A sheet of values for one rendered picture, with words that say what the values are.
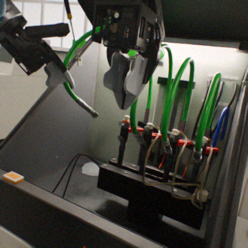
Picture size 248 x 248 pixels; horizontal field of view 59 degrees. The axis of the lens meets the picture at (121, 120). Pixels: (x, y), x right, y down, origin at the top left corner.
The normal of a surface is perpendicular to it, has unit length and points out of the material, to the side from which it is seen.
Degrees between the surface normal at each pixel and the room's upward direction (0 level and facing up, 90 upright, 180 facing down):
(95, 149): 90
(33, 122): 90
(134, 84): 93
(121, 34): 90
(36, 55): 77
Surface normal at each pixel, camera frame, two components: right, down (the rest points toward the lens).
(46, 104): 0.89, 0.22
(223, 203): -0.20, -0.60
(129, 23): -0.44, 0.15
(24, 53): 0.48, 0.06
